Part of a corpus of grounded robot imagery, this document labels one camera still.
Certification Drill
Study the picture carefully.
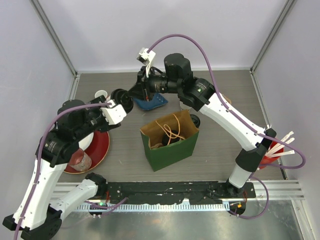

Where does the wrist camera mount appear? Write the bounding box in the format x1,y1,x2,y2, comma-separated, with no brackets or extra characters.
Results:
100,99,127,125
136,47,156,78

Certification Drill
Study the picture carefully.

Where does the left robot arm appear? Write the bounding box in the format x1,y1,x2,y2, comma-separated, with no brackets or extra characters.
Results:
2,95,127,240

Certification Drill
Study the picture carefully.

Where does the green paper bag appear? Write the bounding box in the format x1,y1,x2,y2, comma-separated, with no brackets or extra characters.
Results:
140,110,199,172

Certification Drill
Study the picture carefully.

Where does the white bowl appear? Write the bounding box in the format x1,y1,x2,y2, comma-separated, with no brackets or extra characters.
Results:
78,132,94,151

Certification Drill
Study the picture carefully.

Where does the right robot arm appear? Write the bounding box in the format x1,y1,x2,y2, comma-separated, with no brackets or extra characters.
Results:
128,49,276,198

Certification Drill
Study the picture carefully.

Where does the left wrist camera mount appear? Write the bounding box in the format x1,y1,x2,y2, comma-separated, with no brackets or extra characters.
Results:
100,99,127,125

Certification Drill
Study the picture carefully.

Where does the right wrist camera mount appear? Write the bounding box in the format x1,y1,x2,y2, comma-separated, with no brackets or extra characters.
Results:
136,47,156,78

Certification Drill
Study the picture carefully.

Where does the single cardboard cup carrier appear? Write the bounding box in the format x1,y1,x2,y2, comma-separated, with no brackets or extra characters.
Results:
150,143,164,150

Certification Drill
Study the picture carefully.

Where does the paper wrapped straw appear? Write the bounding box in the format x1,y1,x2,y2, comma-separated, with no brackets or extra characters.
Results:
267,131,294,155
268,150,295,158

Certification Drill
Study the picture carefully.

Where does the blue ceramic dish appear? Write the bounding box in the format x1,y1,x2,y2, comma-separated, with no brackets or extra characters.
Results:
133,93,168,111

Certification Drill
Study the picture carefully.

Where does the purple cable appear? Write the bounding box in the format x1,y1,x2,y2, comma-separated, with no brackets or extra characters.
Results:
147,33,307,220
12,101,130,240

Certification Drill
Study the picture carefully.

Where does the red cup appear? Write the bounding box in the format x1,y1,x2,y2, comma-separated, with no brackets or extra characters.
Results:
259,141,284,170

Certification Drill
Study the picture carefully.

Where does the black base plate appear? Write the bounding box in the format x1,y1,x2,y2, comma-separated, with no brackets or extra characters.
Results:
93,181,256,205

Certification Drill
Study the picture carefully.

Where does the red plate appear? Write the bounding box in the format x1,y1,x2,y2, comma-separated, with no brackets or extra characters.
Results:
64,131,110,175

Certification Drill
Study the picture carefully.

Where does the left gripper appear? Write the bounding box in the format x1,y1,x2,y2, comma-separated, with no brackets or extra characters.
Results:
75,95,113,140

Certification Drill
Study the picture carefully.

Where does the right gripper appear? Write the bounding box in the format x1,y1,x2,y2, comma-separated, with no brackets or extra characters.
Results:
126,66,181,103

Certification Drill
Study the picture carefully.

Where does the stack of black lids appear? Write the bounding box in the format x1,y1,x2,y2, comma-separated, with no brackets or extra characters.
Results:
190,114,201,128

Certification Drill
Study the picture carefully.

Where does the small pink mug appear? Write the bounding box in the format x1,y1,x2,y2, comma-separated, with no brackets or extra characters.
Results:
94,90,110,100

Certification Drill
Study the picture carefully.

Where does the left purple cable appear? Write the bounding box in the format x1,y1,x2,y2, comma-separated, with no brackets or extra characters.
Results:
12,101,130,240

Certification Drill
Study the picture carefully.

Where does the stack of white paper cups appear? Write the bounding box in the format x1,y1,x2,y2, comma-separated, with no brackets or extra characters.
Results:
179,101,191,111

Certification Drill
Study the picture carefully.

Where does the stack of cardboard cup carriers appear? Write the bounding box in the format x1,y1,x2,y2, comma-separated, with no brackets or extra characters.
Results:
222,94,232,105

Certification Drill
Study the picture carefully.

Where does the pink patterned cup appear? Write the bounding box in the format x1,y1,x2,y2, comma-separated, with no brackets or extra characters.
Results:
68,148,92,173

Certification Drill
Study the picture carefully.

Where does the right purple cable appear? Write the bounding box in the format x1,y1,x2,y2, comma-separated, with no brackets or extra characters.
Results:
147,33,307,220

